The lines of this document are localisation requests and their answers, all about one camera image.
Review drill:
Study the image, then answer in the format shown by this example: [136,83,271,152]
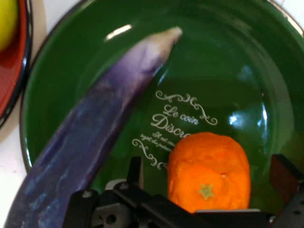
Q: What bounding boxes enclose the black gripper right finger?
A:
[270,153,304,228]

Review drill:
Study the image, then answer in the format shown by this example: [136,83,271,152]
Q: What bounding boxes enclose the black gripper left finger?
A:
[62,156,214,228]

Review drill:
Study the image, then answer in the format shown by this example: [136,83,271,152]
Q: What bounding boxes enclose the long purple eggplant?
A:
[7,26,183,228]

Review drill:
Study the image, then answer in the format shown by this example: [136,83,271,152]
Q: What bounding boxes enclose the orange mandarin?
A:
[167,132,251,213]

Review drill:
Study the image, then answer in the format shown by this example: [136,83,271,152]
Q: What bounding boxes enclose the green enamel plate with lettering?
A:
[19,0,304,216]

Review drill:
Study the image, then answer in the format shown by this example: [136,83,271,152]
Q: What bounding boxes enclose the red enamel plate black rim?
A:
[0,0,33,129]

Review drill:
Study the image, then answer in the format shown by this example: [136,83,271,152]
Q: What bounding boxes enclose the yellow-green round fruit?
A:
[0,0,19,52]

